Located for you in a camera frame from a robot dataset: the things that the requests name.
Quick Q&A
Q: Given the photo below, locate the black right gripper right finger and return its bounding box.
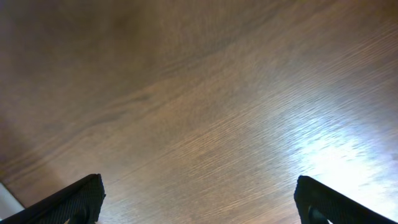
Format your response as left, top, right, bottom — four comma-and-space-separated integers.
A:
294, 175, 397, 224

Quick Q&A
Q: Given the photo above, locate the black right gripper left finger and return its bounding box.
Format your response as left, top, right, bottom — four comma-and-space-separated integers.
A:
1, 174, 106, 224

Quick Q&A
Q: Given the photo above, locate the white cutlery tray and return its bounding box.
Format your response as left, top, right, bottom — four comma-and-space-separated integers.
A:
0, 183, 25, 220

